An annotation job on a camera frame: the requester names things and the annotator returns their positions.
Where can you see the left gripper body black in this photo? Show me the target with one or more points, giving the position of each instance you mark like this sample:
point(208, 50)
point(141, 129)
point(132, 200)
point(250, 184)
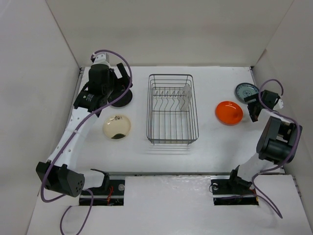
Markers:
point(108, 88)

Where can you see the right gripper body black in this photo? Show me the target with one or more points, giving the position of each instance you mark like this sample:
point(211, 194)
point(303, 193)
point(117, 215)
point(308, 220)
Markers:
point(261, 93)

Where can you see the clear glass plate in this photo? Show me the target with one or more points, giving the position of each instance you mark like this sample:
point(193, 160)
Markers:
point(185, 98)

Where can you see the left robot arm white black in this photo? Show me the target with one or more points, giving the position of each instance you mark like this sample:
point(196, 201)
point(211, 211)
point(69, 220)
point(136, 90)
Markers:
point(58, 173)

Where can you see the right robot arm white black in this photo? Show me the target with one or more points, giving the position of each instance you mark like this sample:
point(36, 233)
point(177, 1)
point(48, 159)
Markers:
point(277, 144)

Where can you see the blue patterned ceramic plate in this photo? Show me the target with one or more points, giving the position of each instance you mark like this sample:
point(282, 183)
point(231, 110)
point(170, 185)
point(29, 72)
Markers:
point(244, 90)

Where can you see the black round plate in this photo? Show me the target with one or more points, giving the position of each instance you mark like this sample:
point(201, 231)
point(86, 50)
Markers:
point(123, 101)

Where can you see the orange round plate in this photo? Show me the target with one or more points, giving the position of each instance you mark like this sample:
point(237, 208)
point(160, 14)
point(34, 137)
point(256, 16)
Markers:
point(229, 113)

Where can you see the cream plate with flower pattern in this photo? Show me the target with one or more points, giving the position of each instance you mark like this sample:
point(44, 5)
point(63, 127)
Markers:
point(117, 127)

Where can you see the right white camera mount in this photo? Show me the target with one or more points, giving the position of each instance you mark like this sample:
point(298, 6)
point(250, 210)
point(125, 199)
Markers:
point(278, 105)

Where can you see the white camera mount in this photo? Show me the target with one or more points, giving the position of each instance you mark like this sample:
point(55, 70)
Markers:
point(100, 58)
point(278, 105)

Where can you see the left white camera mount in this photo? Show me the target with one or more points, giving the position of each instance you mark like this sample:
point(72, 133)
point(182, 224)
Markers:
point(100, 58)

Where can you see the grey wire dish rack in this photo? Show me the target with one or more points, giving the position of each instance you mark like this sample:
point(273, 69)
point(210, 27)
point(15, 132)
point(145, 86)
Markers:
point(166, 123)

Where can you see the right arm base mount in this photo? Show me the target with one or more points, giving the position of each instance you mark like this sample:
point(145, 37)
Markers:
point(228, 193)

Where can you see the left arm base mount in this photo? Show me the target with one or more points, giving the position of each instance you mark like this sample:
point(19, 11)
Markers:
point(113, 196)

